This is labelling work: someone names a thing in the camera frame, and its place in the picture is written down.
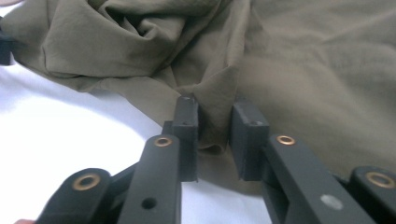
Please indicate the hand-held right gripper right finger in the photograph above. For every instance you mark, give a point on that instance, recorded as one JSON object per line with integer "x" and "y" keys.
{"x": 247, "y": 146}

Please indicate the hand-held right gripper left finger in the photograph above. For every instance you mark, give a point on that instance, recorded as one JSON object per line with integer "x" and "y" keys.
{"x": 188, "y": 140}

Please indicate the olive green pants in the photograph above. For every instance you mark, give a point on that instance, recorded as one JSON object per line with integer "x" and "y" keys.
{"x": 311, "y": 77}

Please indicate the white table cover board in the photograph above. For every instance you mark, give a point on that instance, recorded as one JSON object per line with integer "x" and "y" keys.
{"x": 62, "y": 130}

